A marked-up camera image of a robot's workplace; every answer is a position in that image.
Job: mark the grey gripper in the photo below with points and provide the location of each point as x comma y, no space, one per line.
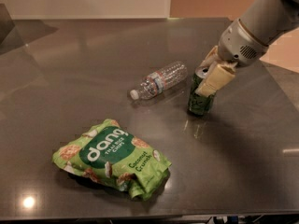
239,44

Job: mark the green soda can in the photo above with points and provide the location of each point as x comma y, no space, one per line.
199,104

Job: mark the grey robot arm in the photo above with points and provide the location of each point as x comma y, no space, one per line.
276,17

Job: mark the clear plastic water bottle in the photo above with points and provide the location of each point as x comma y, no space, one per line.
160,81

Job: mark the green rice chips bag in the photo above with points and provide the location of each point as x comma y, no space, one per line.
112,157

